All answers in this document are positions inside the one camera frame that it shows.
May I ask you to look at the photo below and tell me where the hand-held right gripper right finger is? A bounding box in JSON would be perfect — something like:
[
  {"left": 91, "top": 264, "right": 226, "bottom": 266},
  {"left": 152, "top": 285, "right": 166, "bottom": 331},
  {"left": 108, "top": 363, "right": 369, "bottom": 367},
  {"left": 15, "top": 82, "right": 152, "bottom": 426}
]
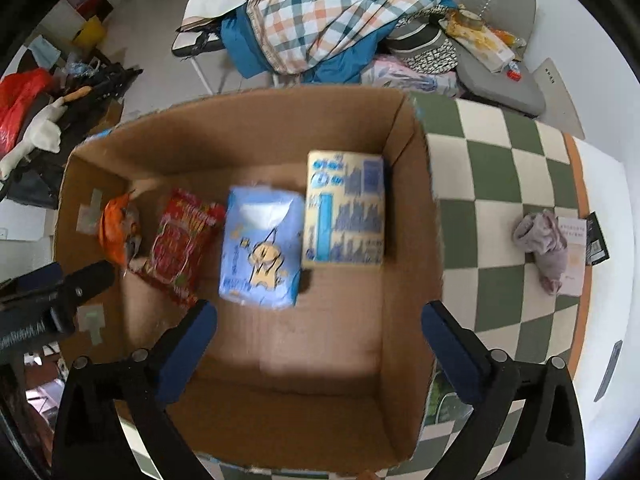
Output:
[{"left": 421, "top": 301, "right": 586, "bottom": 480}]

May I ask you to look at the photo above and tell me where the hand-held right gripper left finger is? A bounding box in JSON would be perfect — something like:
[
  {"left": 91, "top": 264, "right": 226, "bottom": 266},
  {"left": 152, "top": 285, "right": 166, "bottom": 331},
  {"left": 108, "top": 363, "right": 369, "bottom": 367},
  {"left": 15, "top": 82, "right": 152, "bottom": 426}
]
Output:
[{"left": 52, "top": 300, "right": 218, "bottom": 480}]

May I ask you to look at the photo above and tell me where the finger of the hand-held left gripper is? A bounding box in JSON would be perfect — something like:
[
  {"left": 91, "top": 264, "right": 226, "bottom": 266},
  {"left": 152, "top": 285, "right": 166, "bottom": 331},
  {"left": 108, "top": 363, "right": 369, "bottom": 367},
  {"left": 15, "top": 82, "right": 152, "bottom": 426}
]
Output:
[
  {"left": 0, "top": 262, "right": 66, "bottom": 306},
  {"left": 47, "top": 260, "right": 117, "bottom": 333}
]

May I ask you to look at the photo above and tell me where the brown cardboard box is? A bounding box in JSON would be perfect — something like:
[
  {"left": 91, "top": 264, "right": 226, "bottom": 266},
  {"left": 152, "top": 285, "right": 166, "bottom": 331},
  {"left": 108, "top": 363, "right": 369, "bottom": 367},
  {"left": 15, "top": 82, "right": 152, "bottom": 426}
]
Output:
[{"left": 52, "top": 85, "right": 446, "bottom": 478}]

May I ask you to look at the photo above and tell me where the blue tissue pack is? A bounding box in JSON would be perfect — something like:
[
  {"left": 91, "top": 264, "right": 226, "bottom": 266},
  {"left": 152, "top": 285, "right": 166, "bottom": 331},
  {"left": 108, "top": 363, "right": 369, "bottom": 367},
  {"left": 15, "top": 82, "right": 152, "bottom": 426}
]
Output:
[{"left": 218, "top": 185, "right": 307, "bottom": 309}]

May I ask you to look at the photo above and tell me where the orange snack packet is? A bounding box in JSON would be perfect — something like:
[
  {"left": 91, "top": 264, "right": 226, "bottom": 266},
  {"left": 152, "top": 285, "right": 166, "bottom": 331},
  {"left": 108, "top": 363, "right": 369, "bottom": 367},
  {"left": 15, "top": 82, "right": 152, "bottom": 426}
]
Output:
[{"left": 97, "top": 192, "right": 143, "bottom": 268}]

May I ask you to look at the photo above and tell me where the red snack packet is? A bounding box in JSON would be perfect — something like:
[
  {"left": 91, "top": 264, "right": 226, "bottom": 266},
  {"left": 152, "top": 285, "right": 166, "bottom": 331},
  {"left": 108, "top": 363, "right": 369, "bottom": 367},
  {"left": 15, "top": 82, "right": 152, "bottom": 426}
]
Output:
[{"left": 130, "top": 187, "right": 227, "bottom": 308}]

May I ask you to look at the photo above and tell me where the crumpled mauve cloth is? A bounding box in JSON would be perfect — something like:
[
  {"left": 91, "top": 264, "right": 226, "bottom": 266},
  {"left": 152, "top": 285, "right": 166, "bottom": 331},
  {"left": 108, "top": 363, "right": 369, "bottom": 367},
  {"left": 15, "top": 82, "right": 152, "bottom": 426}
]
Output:
[{"left": 512, "top": 210, "right": 571, "bottom": 296}]

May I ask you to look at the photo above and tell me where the white plush toy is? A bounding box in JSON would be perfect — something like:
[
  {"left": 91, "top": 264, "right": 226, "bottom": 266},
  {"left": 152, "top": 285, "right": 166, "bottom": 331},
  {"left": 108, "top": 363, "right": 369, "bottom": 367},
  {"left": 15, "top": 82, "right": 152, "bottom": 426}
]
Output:
[{"left": 0, "top": 97, "right": 68, "bottom": 181}]

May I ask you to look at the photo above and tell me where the white booklet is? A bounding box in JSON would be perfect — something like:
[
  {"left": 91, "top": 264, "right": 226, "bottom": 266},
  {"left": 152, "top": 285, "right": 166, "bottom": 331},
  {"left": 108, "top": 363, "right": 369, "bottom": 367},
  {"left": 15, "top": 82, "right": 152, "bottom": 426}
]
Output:
[{"left": 555, "top": 217, "right": 588, "bottom": 296}]

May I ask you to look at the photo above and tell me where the dark grey flat device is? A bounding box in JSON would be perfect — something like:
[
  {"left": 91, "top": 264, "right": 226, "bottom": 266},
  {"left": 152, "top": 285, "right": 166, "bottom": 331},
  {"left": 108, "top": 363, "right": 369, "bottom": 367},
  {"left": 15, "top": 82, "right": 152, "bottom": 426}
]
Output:
[{"left": 594, "top": 340, "right": 623, "bottom": 403}]

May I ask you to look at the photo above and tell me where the yellow tissue pack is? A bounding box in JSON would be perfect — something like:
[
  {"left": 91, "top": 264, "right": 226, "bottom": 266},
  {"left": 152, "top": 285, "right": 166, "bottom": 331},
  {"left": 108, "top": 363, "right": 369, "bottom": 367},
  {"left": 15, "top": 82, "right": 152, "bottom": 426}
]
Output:
[{"left": 301, "top": 150, "right": 386, "bottom": 268}]

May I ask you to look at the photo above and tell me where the black packet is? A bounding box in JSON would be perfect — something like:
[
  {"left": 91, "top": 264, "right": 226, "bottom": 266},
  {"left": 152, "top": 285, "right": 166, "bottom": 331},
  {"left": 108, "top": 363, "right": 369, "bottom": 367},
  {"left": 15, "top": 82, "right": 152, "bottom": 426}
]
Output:
[{"left": 585, "top": 211, "right": 610, "bottom": 266}]

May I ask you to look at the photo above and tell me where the red plastic bag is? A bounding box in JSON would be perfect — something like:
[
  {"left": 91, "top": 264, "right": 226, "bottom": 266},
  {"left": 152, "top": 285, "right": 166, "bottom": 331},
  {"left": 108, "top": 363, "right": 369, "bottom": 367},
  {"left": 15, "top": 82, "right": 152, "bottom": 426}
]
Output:
[{"left": 0, "top": 69, "right": 55, "bottom": 156}]

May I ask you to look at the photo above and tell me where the black bag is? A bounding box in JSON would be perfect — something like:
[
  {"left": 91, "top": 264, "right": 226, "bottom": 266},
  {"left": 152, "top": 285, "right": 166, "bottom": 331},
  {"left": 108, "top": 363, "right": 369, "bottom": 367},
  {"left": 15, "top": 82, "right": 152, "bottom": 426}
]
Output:
[{"left": 55, "top": 62, "right": 143, "bottom": 136}]

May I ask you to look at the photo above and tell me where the green white checkered mat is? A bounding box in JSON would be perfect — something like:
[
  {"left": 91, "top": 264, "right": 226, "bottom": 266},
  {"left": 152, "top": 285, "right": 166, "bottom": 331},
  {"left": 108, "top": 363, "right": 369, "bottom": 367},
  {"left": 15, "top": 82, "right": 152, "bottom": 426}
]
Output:
[{"left": 195, "top": 92, "right": 586, "bottom": 480}]

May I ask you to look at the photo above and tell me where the light blue face mask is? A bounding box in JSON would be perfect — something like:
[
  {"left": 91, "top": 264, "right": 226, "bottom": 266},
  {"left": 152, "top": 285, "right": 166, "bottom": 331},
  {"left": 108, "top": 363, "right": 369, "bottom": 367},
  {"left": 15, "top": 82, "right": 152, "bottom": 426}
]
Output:
[{"left": 27, "top": 35, "right": 62, "bottom": 68}]

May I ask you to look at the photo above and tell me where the white folding chair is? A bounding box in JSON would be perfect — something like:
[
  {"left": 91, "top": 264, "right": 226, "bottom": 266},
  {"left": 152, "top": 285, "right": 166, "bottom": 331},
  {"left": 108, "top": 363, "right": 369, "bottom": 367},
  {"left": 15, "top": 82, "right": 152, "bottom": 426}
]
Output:
[{"left": 171, "top": 25, "right": 231, "bottom": 96}]

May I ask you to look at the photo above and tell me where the grey cushioned chair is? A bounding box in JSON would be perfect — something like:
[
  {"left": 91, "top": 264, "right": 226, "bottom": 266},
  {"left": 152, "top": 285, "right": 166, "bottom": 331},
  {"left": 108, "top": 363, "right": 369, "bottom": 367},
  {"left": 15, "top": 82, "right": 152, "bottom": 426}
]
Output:
[{"left": 450, "top": 0, "right": 547, "bottom": 120}]

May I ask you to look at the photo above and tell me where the pink patterned bag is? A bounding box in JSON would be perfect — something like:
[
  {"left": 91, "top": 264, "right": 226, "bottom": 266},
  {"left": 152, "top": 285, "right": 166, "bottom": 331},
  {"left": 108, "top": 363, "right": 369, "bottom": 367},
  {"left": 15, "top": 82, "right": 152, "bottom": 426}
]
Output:
[{"left": 360, "top": 55, "right": 461, "bottom": 98}]

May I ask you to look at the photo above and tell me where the blue quilt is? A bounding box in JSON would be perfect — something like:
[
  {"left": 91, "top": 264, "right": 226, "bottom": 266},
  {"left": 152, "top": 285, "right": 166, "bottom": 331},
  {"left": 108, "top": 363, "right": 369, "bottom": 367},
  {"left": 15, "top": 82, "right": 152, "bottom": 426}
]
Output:
[{"left": 220, "top": 0, "right": 391, "bottom": 85}]

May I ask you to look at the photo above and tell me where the black white patterned fabric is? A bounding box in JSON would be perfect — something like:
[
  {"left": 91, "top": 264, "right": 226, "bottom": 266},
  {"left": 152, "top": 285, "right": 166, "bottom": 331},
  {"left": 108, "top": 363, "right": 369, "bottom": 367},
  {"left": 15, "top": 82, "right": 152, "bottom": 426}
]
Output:
[{"left": 385, "top": 5, "right": 458, "bottom": 75}]

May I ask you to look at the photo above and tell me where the yellow snack packet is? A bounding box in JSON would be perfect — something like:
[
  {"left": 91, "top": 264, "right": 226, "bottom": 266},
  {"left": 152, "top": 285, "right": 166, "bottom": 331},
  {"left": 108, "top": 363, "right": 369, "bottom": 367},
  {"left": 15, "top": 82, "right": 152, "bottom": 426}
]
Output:
[{"left": 445, "top": 7, "right": 516, "bottom": 72}]

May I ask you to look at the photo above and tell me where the plaid blanket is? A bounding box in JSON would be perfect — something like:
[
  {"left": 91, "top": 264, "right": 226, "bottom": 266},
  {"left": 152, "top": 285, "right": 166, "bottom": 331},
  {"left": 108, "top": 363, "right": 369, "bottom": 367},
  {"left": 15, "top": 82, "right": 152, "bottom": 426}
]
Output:
[{"left": 245, "top": 0, "right": 451, "bottom": 73}]

